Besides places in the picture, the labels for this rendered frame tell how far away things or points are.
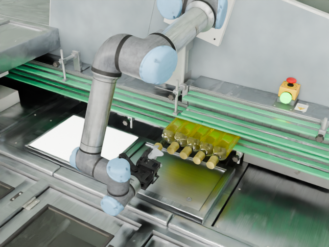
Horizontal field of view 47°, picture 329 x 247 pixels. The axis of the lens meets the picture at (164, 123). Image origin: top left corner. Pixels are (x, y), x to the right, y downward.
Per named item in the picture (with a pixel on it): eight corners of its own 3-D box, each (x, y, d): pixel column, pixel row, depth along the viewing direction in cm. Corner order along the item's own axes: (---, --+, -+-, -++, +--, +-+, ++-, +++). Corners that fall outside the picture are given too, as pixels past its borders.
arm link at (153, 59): (198, -17, 144) (112, 44, 108) (234, -8, 139) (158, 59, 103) (195, 13, 152) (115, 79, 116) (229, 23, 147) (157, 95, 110)
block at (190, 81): (186, 96, 180) (180, 102, 175) (188, 78, 175) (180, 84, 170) (193, 98, 179) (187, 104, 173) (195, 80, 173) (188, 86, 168)
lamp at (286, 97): (279, 100, 156) (277, 103, 154) (282, 90, 154) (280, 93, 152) (291, 102, 155) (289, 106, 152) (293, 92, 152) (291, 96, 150)
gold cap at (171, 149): (171, 147, 158) (166, 153, 155) (171, 140, 156) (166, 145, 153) (179, 150, 157) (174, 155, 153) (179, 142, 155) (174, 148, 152)
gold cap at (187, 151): (183, 152, 156) (178, 158, 153) (184, 145, 154) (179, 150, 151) (191, 155, 155) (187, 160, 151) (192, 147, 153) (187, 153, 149)
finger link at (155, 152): (168, 150, 152) (157, 165, 146) (155, 145, 154) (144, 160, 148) (169, 144, 150) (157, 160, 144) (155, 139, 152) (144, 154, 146)
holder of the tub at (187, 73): (159, 82, 192) (152, 88, 186) (160, 28, 178) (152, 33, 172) (190, 90, 185) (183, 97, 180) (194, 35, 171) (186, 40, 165)
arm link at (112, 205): (118, 204, 123) (117, 222, 128) (136, 184, 131) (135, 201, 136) (98, 194, 125) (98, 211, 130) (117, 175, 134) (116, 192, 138)
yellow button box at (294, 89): (281, 94, 163) (276, 102, 158) (284, 78, 159) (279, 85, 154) (297, 98, 160) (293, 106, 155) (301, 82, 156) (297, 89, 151)
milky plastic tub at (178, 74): (159, 72, 189) (150, 79, 183) (159, 28, 177) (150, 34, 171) (190, 81, 182) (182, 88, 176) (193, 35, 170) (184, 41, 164)
